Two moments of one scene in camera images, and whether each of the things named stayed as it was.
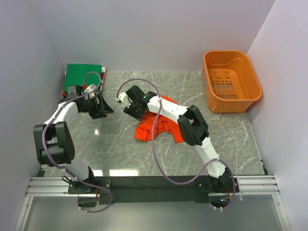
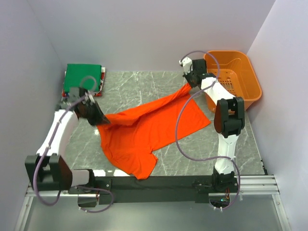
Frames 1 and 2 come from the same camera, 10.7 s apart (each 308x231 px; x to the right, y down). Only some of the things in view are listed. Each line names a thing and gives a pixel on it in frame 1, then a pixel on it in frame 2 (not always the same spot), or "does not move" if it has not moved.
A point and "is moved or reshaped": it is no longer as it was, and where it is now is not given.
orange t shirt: (145, 131) is moved or reshaped
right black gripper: (130, 111) to (186, 77)
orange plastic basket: (230, 82) does not move
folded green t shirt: (79, 74) does not move
